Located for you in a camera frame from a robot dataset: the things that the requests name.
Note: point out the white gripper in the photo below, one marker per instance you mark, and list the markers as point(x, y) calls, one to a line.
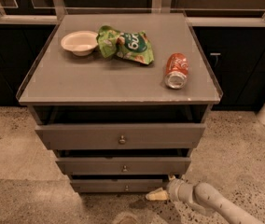
point(174, 189)

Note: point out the grey bottom drawer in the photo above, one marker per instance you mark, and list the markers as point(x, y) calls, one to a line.
point(117, 185)

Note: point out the grey drawer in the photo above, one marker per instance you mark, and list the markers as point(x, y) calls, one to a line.
point(124, 165)
point(117, 185)
point(120, 136)

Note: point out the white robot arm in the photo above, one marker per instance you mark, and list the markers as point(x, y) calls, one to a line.
point(203, 198)

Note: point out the grey top drawer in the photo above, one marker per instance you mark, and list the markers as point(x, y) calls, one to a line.
point(120, 136)

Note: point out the grey middle drawer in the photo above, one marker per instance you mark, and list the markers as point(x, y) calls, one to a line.
point(124, 165)

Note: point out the grey drawer cabinet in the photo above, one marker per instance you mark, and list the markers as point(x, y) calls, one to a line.
point(62, 88)

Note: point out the orange soda can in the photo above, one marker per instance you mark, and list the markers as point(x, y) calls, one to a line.
point(176, 72)

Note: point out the green chip bag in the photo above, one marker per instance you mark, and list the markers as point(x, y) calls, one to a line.
point(134, 47)

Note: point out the dark background cabinets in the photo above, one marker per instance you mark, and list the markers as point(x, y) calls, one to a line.
point(236, 55)

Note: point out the white paper bowl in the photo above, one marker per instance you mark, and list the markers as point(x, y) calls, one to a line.
point(81, 43)

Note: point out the metal railing frame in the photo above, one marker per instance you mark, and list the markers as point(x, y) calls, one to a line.
point(76, 3)

